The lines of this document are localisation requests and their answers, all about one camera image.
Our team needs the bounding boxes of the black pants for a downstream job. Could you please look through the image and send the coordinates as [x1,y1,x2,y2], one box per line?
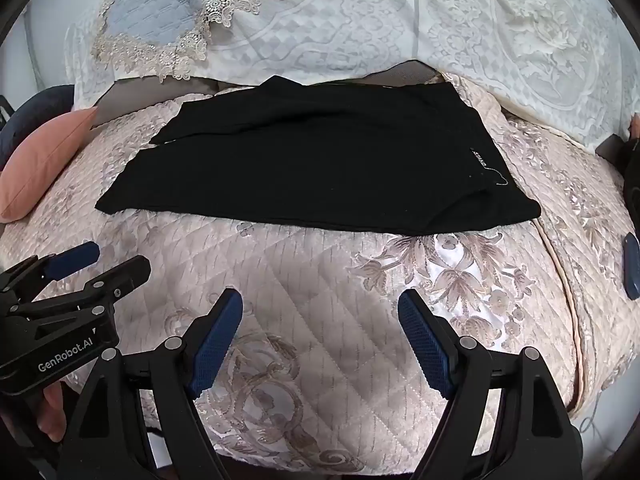
[95,75,543,237]

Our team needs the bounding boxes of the dark object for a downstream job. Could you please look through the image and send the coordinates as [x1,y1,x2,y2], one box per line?
[597,132,640,221]

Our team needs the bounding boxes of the grey-blue lace-trimmed pillowcase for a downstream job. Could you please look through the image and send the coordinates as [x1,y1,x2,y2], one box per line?
[92,0,316,83]

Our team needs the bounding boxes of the person's left hand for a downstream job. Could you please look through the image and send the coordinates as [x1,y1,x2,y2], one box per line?
[36,381,69,442]

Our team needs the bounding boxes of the white lace bed cover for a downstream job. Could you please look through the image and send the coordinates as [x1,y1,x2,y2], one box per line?
[65,0,632,156]

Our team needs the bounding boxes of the pink pillow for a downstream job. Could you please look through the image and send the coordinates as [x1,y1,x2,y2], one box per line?
[0,106,101,223]

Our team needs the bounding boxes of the dark navy cushion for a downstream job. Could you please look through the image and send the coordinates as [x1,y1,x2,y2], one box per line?
[0,85,76,171]

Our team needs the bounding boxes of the small blue object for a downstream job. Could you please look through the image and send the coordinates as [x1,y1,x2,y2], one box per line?
[621,232,640,302]

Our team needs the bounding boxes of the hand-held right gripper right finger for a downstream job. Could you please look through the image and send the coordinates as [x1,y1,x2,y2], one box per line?
[397,287,584,480]

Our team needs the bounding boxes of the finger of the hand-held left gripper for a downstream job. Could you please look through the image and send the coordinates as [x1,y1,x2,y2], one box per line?
[0,241,101,307]
[17,255,152,322]

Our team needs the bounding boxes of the beige quilted floral bedspread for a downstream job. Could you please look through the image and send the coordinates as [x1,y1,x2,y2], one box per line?
[0,72,632,476]

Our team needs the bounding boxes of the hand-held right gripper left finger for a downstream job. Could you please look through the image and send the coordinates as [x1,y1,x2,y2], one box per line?
[57,287,244,480]

